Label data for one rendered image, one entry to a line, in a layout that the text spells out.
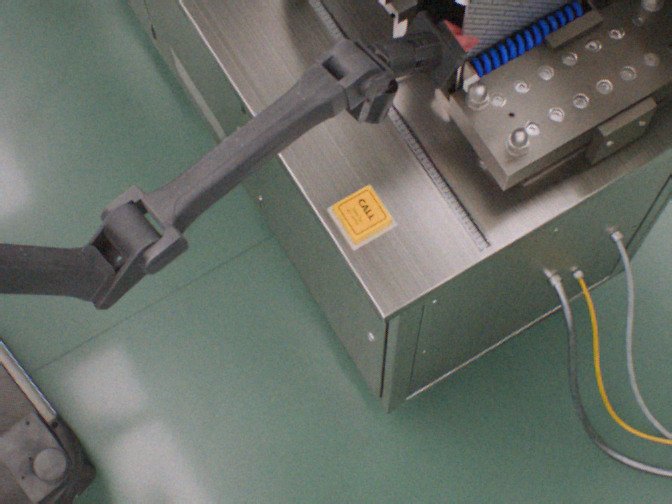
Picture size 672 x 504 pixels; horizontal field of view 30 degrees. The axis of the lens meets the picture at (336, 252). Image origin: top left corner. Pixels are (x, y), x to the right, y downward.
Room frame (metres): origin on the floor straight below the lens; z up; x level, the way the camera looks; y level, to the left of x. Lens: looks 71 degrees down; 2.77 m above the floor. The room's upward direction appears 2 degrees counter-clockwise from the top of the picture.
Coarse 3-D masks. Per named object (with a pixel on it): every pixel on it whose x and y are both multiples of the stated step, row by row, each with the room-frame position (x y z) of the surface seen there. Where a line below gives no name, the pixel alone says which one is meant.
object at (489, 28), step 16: (480, 0) 0.92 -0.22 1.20; (496, 0) 0.94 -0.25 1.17; (512, 0) 0.95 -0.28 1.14; (528, 0) 0.97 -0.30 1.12; (544, 0) 0.99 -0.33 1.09; (560, 0) 1.00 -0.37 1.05; (576, 0) 1.02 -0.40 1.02; (464, 16) 0.92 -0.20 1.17; (480, 16) 0.93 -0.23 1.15; (496, 16) 0.94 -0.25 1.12; (512, 16) 0.96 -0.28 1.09; (528, 16) 0.97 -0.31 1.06; (544, 16) 0.99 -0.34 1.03; (464, 32) 0.91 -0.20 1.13; (480, 32) 0.93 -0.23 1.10; (496, 32) 0.94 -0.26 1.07; (512, 32) 0.96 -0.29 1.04; (480, 48) 0.93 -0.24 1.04
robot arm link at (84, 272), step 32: (128, 224) 0.60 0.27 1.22; (0, 256) 0.51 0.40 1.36; (32, 256) 0.52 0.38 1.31; (64, 256) 0.54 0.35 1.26; (96, 256) 0.56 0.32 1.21; (128, 256) 0.55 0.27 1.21; (0, 288) 0.48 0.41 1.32; (32, 288) 0.49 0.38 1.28; (64, 288) 0.50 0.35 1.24; (96, 288) 0.51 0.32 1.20; (128, 288) 0.52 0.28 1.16
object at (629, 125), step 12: (636, 108) 0.83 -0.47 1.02; (648, 108) 0.83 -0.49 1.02; (612, 120) 0.81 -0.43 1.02; (624, 120) 0.81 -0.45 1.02; (636, 120) 0.81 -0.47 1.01; (648, 120) 0.83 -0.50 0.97; (600, 132) 0.79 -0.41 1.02; (612, 132) 0.79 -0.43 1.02; (624, 132) 0.80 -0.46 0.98; (636, 132) 0.82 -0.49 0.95; (600, 144) 0.78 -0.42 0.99; (612, 144) 0.79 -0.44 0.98; (624, 144) 0.81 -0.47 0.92; (588, 156) 0.79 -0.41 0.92; (600, 156) 0.79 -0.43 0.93
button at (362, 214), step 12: (360, 192) 0.75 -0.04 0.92; (372, 192) 0.75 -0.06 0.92; (336, 204) 0.73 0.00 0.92; (348, 204) 0.73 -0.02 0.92; (360, 204) 0.73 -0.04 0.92; (372, 204) 0.72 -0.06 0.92; (336, 216) 0.71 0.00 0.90; (348, 216) 0.71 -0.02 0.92; (360, 216) 0.71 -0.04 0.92; (372, 216) 0.70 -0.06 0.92; (384, 216) 0.70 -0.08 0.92; (348, 228) 0.69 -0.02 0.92; (360, 228) 0.69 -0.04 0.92; (372, 228) 0.68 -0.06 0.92; (360, 240) 0.67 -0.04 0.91
